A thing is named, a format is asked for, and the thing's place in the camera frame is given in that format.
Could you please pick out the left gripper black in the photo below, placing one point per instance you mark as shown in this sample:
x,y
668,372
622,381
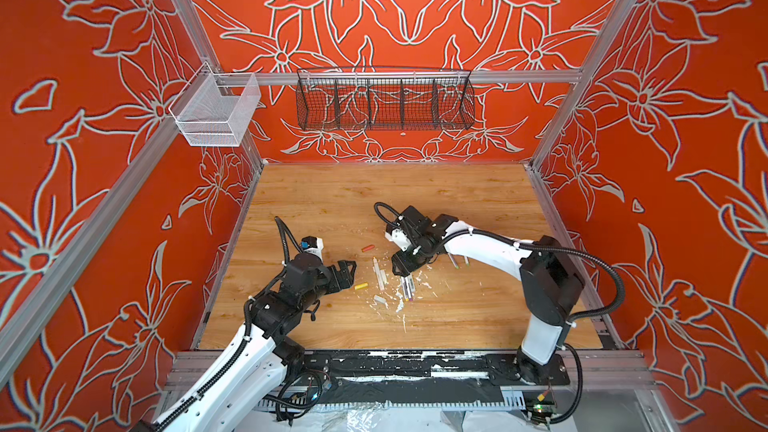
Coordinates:
x,y
346,275

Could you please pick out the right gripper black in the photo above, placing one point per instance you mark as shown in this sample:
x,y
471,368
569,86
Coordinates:
x,y
401,266

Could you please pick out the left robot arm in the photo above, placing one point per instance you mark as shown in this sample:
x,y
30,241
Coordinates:
x,y
261,356

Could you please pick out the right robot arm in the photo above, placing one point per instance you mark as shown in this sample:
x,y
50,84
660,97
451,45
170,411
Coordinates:
x,y
550,282

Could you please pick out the white pen pink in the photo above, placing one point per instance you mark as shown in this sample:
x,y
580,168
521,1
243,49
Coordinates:
x,y
408,288

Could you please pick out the clear plastic bin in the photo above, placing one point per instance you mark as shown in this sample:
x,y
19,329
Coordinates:
x,y
210,113

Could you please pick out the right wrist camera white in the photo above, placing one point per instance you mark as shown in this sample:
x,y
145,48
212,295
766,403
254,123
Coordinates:
x,y
401,239

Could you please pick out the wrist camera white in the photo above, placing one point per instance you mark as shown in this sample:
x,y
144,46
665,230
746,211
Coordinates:
x,y
312,245
401,239

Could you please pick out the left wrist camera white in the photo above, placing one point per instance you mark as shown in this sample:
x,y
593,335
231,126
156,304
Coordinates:
x,y
312,245

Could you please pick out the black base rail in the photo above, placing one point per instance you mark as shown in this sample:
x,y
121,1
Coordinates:
x,y
332,368

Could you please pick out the black wire basket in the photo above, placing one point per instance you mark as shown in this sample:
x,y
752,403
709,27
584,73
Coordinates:
x,y
366,98

